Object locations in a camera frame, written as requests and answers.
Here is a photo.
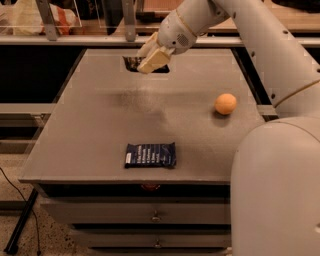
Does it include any white rounded gripper body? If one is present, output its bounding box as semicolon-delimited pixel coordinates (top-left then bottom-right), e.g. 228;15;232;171
158;9;197;54

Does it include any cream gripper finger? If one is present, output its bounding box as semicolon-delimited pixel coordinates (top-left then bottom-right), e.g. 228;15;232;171
136;32;159;57
137;47;174;74

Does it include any black chocolate rxbar wrapper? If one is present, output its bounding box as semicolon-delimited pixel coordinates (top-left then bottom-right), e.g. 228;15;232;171
123;56;170;73

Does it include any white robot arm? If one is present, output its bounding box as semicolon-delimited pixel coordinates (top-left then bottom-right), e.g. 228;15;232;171
138;0;320;256

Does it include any blue blueberry rxbar wrapper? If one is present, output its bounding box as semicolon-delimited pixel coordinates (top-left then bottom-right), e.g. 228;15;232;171
125;143;176;168

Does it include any flat wooden board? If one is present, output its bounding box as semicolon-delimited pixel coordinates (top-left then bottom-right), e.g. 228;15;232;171
136;0;182;22

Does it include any orange round fruit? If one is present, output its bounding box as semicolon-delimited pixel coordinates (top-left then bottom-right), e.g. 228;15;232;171
214;93;237;115

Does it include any grey drawer cabinet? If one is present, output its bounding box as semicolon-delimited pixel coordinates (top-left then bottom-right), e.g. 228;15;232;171
21;49;262;256

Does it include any white plastic bag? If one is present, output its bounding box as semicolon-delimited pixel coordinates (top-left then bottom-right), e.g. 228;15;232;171
0;0;81;41

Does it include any metal shelf rail frame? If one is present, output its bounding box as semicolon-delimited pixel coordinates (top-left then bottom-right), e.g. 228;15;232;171
0;0;320;48

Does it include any black floor cable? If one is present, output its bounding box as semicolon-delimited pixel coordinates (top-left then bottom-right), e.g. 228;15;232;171
0;166;42;256

